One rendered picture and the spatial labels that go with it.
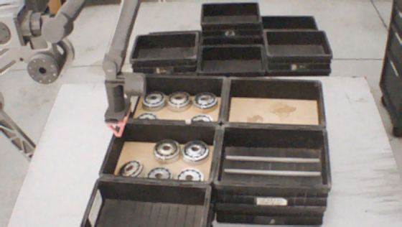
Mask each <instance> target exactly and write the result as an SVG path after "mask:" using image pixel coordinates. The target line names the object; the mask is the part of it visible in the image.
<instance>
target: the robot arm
mask: <svg viewBox="0 0 402 227"><path fill-rule="evenodd" d="M89 1H90V0H67V1H66V3H65V4H64V5H63V6H61V7H60V9H59V11H58V12H57V15H55V13H49V14H45V13H44V12H40V13H36V12H35V11H28V10H27V5H26V4H20V5H19V8H18V9H17V10H16V11H15V12H14V14H13V20H14V25H15V26H16V27H15V28H16V31H17V35H18V36H19V37H18V38H19V41H20V45H21V46H22V47H23V46H27V44H28V42H29V41H30V39H31V38H32V37H36V36H37V35H38V34H42V36H43V37H44V39H45V40H47V41H48V42H49V43H50V44H52V43H56V42H60V41H61V40H63V39H64V38H65V37H67V36H68V35H70V34H71V33H73V30H74V23H73V22H74V21H75V20H76V19H77V18H78V17H79V15H80V14H81V12H82V10H83V9H84V7H85V5H87V3H88V2H89ZM141 2H142V0H122V2H121V7H120V9H119V10H118V14H117V17H116V22H115V25H114V28H113V32H112V35H111V39H110V41H109V43H108V48H107V50H106V53H105V56H104V58H103V63H102V69H103V72H104V73H105V80H104V84H105V88H106V95H107V99H108V108H107V110H106V112H105V115H104V119H105V120H104V122H105V125H106V126H107V127H109V129H110V130H111V131H112V132H113V133H114V134H115V135H116V136H121V135H122V131H123V127H124V124H125V123H126V120H127V118H128V115H129V112H130V110H131V107H132V102H131V99H130V98H124V94H125V95H126V96H145V94H146V80H145V75H144V74H142V73H130V72H122V67H123V65H124V63H125V60H126V56H127V54H126V53H127V50H128V46H129V41H130V38H131V33H132V31H133V28H134V23H135V21H136V18H137V16H138V13H139V9H140V6H141ZM123 118H124V119H123ZM113 125H118V126H120V127H121V128H120V131H119V133H118V132H117V131H116V130H115V128H114V127H113Z"/></svg>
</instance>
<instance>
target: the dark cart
mask: <svg viewBox="0 0 402 227"><path fill-rule="evenodd" d="M386 42H387V43H386V46H385V54H384V59H383V67H382V70H381V75H380V80H379V86H380V90H381V92H382V96H381V98H380V100H381V102H382V104H383V105H384V106H387V108H388V110H389V112H390V116H391V118H392V119H393V125H394V127H393V129H392V132H393V134H394V135H395V137H401V136H402V0H393V3H392V9H391V19H390V24H389V28H388V38H387V40H386Z"/></svg>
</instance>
